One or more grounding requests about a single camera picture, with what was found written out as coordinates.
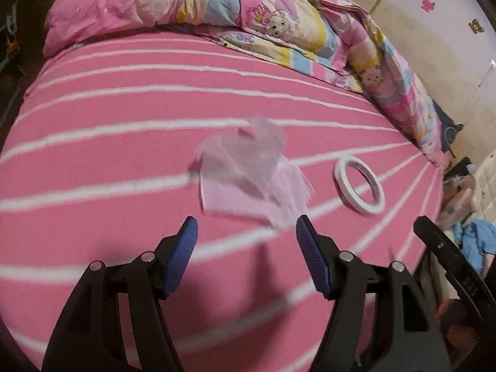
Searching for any white tape roll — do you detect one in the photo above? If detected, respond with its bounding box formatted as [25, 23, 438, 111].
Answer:
[334, 154, 385, 215]

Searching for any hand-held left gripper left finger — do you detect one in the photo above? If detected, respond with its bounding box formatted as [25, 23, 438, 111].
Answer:
[41, 216, 199, 372]

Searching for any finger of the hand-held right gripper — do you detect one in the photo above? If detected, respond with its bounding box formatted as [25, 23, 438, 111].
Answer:
[413, 216, 496, 319]

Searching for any dark shelf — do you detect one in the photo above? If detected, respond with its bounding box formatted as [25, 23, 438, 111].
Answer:
[0, 0, 24, 78]

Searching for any pink striped bed sheet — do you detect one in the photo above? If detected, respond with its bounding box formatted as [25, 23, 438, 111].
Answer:
[0, 23, 444, 372]

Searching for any dark blue cloth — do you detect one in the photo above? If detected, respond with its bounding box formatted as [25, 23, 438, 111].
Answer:
[436, 103, 466, 163]

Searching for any white padded stool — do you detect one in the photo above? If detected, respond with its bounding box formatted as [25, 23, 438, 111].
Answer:
[471, 155, 496, 218]

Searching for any clear plastic wrapper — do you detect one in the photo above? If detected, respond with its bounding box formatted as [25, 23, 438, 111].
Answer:
[194, 115, 315, 229]

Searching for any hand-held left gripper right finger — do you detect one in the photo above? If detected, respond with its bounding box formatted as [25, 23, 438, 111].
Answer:
[295, 214, 453, 372]

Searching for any pink cartoon quilt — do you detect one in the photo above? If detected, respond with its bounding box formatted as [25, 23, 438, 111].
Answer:
[42, 0, 444, 167]

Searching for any light blue cloth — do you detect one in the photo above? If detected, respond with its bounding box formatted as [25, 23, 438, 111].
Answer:
[459, 219, 496, 276]

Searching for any white thin wall strip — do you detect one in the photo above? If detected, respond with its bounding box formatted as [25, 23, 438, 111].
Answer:
[478, 60, 494, 88]

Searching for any pale clothes pile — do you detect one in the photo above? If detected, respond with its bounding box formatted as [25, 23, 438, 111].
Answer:
[440, 174, 479, 229]

